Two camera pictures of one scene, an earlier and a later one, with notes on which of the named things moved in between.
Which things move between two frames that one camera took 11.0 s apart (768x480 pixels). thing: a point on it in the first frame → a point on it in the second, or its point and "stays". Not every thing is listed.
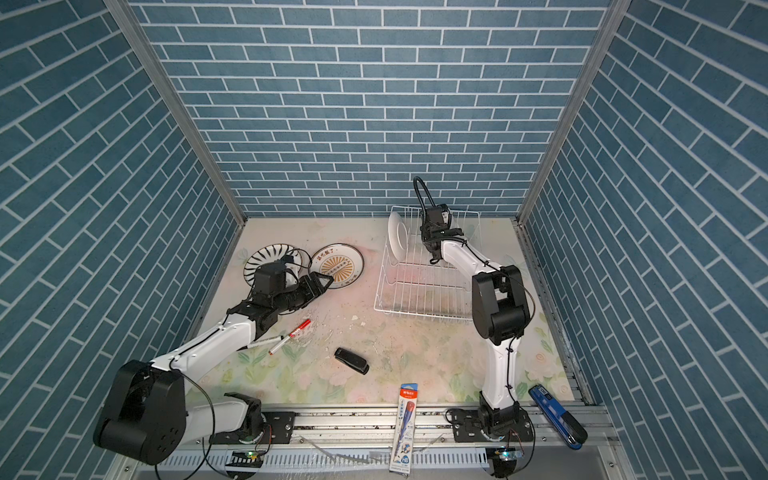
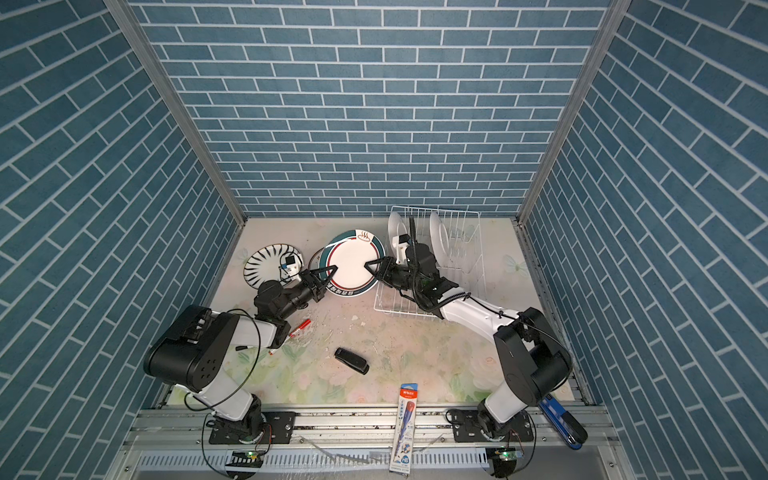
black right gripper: [458, 232] → [386, 271]
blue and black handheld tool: [566, 424] stays
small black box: [352, 360] stays
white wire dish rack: [417, 285] stays
